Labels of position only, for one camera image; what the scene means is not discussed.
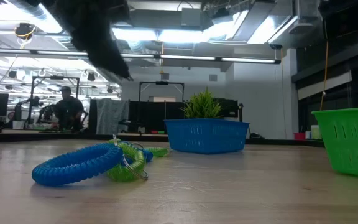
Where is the grey cloth cover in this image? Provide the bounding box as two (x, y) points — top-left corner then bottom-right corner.
(95, 98), (130, 135)

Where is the yellow cable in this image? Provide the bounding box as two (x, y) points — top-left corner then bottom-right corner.
(319, 30), (331, 111)

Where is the black stand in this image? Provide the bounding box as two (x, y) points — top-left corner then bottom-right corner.
(237, 102), (245, 123)

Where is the black robot station gantry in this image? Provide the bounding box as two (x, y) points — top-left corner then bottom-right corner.
(26, 75), (81, 130)
(138, 80), (185, 103)

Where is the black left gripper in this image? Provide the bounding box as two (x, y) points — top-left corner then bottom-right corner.
(39, 0), (134, 81)

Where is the person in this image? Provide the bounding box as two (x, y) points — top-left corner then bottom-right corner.
(53, 86), (85, 131)

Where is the white plastic container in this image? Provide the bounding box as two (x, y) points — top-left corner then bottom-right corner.
(310, 124), (322, 140)

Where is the green plant in white pot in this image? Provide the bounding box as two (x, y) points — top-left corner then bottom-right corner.
(181, 88), (224, 120)

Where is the black partition panel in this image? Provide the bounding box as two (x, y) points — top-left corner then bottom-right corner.
(128, 100), (186, 134)

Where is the round black ceiling device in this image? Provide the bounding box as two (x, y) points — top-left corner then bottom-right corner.
(14, 22), (37, 40)

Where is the blue slotted plastic basket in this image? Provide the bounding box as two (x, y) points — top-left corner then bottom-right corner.
(163, 118), (250, 155)

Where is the green spring coil keychain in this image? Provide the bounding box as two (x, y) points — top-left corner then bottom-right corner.
(106, 139), (150, 183)
(144, 146), (170, 158)

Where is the long ceiling light bar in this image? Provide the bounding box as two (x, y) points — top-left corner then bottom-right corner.
(0, 47), (282, 65)

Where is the blue spring coil keychain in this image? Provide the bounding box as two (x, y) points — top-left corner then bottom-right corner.
(140, 148), (154, 163)
(31, 142), (124, 187)

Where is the black table frame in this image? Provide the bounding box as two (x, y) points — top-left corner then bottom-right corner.
(0, 129), (326, 148)

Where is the green slotted plastic basket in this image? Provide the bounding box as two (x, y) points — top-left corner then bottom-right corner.
(311, 105), (358, 180)

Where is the grey ceiling box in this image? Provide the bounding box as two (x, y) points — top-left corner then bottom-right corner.
(181, 7), (202, 27)

